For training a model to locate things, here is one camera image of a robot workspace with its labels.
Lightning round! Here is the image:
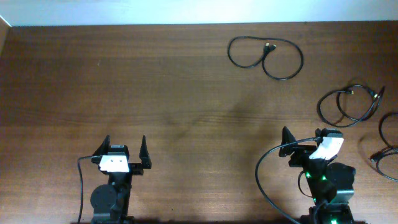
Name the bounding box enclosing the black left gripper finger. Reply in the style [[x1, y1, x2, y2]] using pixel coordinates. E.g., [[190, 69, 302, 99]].
[[139, 135, 152, 169], [93, 135, 110, 156]]

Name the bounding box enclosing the black USB cable removed one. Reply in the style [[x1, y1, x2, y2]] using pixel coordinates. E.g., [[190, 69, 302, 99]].
[[369, 111, 397, 182]]

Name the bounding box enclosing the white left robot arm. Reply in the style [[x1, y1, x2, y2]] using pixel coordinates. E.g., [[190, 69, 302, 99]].
[[90, 136, 152, 224]]

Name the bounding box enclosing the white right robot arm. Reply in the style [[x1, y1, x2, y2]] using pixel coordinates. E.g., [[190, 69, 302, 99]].
[[279, 127, 356, 224]]

